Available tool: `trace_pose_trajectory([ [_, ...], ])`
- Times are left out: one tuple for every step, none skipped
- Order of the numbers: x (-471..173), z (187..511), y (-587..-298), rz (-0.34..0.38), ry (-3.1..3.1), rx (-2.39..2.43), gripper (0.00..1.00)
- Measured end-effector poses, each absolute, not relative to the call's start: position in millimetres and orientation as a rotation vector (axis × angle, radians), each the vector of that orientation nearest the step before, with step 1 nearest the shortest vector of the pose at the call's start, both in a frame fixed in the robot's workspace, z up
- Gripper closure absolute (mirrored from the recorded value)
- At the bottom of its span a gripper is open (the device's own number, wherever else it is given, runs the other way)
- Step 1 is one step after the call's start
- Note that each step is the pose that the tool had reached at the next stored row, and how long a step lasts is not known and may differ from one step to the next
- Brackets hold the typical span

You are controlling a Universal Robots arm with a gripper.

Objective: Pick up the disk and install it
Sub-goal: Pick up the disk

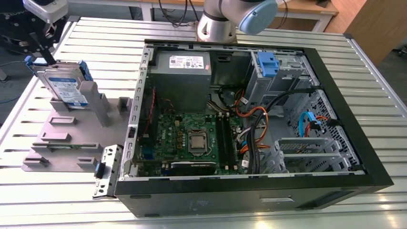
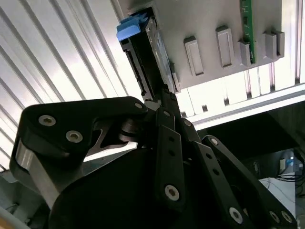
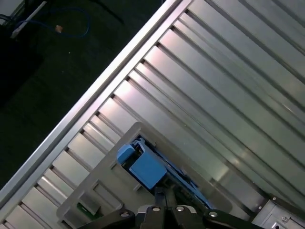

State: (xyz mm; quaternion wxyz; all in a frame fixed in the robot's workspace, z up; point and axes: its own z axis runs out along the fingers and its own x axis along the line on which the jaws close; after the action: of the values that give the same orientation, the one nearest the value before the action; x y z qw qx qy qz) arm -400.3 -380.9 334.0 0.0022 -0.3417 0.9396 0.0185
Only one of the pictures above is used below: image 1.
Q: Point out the silver slot bracket, blue latch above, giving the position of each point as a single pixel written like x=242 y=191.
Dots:
x=110 y=167

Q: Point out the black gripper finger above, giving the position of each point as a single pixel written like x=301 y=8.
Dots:
x=44 y=50
x=55 y=29

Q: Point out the black RAM slot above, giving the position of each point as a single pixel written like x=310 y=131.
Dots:
x=222 y=140
x=230 y=140

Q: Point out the black graphics card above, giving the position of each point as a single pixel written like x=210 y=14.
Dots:
x=191 y=167

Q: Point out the grey power supply unit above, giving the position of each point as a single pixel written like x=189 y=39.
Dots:
x=181 y=81

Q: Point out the black PC case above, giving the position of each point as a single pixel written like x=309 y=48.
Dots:
x=222 y=193

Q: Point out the grey metal disk bay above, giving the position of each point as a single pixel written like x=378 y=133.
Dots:
x=311 y=155

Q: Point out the hard disk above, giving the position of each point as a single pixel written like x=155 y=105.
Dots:
x=64 y=87

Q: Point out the green RAM stick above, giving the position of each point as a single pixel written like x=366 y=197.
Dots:
x=68 y=146

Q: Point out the wooden cabinet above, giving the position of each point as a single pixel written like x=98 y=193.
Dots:
x=378 y=26

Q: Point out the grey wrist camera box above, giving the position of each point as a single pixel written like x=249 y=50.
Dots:
x=47 y=9

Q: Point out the wooden desk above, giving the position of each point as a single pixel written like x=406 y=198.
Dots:
x=311 y=12

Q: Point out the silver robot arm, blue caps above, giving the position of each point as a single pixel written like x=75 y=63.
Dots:
x=219 y=23

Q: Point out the blue drive cage latch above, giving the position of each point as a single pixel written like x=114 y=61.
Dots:
x=267 y=64

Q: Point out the grey metal drive cage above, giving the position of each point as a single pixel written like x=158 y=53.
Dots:
x=270 y=83

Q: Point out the CPU in socket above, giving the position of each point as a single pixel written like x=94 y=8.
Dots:
x=198 y=143

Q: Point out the green motherboard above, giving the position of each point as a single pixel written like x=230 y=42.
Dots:
x=171 y=133

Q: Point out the grey parts rack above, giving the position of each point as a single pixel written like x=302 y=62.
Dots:
x=86 y=133

